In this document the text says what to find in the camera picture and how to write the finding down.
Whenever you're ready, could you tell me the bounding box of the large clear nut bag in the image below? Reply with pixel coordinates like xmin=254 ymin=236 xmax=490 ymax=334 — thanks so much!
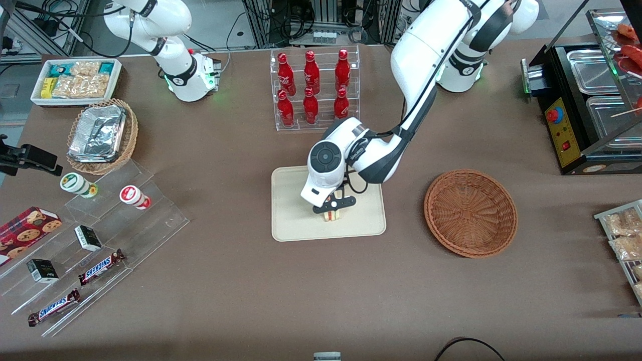
xmin=52 ymin=74 xmax=110 ymax=99

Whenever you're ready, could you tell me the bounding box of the tray of packaged snacks right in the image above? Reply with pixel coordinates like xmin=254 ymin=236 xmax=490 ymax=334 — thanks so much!
xmin=594 ymin=199 xmax=642 ymax=307

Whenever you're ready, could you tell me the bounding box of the black loop cable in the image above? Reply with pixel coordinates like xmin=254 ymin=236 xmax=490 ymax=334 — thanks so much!
xmin=433 ymin=337 xmax=507 ymax=361

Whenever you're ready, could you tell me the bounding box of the triangular sandwich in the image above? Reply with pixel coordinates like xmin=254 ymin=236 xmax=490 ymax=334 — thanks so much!
xmin=323 ymin=187 xmax=348 ymax=223

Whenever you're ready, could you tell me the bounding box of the small black white box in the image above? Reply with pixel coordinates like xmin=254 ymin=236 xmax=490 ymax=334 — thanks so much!
xmin=26 ymin=258 xmax=60 ymax=284
xmin=74 ymin=225 xmax=103 ymax=252

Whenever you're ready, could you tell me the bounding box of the aluminium frame with cables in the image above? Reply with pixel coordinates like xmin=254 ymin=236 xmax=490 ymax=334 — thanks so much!
xmin=0 ymin=0 xmax=92 ymax=64

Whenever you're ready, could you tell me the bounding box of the black camera clamp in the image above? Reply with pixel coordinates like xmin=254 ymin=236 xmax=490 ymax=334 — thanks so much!
xmin=0 ymin=134 xmax=64 ymax=177

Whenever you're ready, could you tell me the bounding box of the beige plastic tray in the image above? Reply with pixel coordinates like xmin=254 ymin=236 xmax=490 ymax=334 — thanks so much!
xmin=271 ymin=165 xmax=387 ymax=243

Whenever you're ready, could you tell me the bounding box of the grey wrist camera black mount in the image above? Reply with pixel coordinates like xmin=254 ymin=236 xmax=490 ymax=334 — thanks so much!
xmin=312 ymin=195 xmax=358 ymax=215

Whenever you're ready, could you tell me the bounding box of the red cookie box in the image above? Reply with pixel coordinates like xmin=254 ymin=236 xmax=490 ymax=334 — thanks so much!
xmin=0 ymin=206 xmax=63 ymax=267

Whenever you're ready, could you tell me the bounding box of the white rectangular snack bin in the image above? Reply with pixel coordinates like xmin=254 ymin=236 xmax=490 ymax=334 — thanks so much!
xmin=31 ymin=58 xmax=123 ymax=107

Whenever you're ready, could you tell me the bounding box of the black hot food appliance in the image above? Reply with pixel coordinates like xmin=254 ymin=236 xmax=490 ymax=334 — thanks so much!
xmin=521 ymin=8 xmax=642 ymax=175

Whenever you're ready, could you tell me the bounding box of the brown snickers bar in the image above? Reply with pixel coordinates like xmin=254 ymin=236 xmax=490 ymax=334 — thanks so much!
xmin=78 ymin=249 xmax=126 ymax=286
xmin=27 ymin=288 xmax=82 ymax=327

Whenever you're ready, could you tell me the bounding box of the large brown wicker basket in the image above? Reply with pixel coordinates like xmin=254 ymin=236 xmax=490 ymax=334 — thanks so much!
xmin=424 ymin=169 xmax=518 ymax=259

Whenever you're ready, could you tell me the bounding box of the green lid yogurt cup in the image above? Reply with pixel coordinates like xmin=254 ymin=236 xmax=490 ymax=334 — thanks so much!
xmin=60 ymin=172 xmax=99 ymax=199

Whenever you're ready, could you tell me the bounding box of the silver foil container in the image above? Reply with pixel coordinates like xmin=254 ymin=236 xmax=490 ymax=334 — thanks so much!
xmin=68 ymin=105 xmax=126 ymax=164

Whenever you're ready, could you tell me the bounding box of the steel food pan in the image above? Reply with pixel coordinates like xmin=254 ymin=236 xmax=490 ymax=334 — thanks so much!
xmin=566 ymin=48 xmax=621 ymax=95
xmin=585 ymin=95 xmax=642 ymax=147

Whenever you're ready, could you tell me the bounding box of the clear acrylic bottle rack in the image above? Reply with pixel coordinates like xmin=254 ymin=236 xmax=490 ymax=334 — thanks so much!
xmin=269 ymin=45 xmax=361 ymax=132

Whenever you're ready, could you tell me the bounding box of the red lid yogurt cup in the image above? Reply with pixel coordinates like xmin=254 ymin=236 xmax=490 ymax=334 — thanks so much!
xmin=119 ymin=185 xmax=151 ymax=210

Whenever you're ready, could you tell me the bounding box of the red sausage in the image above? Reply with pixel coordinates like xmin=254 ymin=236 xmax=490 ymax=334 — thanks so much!
xmin=621 ymin=45 xmax=642 ymax=69
xmin=616 ymin=23 xmax=641 ymax=42

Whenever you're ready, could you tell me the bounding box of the red cola bottle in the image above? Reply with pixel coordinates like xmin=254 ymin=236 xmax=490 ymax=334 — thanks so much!
xmin=302 ymin=87 xmax=319 ymax=125
xmin=303 ymin=50 xmax=321 ymax=95
xmin=333 ymin=88 xmax=350 ymax=121
xmin=335 ymin=49 xmax=352 ymax=92
xmin=277 ymin=53 xmax=297 ymax=96
xmin=277 ymin=90 xmax=295 ymax=127

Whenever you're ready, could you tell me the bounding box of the small tan wicker basket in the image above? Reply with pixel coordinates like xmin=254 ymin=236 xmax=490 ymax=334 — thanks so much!
xmin=66 ymin=98 xmax=139 ymax=175

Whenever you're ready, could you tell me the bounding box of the clear acrylic step stand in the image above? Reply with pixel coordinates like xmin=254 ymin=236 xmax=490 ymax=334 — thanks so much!
xmin=0 ymin=159 xmax=191 ymax=338

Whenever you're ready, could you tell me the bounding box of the aluminium equipment rack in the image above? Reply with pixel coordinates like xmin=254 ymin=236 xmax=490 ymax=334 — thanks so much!
xmin=241 ymin=0 xmax=422 ymax=49

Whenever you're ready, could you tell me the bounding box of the small clear nut bag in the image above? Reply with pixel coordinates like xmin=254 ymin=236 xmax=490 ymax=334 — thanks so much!
xmin=70 ymin=61 xmax=101 ymax=77

